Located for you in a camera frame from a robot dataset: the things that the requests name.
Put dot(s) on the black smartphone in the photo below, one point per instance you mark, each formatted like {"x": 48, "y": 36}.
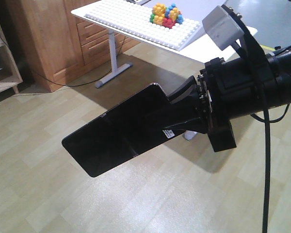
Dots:
{"x": 120, "y": 134}

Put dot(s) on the white adjustable table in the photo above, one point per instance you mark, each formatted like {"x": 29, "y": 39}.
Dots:
{"x": 201, "y": 50}

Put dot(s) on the white building block baseplate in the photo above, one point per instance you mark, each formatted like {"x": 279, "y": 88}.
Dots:
{"x": 134, "y": 19}

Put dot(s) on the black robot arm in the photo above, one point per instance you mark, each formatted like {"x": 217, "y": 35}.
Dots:
{"x": 273, "y": 83}

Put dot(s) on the wooden drawer cabinet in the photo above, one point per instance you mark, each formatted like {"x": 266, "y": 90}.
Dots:
{"x": 58, "y": 46}

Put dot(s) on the colourful building blocks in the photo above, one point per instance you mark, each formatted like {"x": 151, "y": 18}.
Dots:
{"x": 166, "y": 16}

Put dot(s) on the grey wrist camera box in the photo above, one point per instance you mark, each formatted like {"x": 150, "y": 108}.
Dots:
{"x": 221, "y": 27}

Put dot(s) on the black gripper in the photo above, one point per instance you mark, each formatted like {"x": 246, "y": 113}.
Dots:
{"x": 232, "y": 94}

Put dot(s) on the wooden desk shelf unit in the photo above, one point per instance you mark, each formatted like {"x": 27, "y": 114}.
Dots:
{"x": 9, "y": 74}

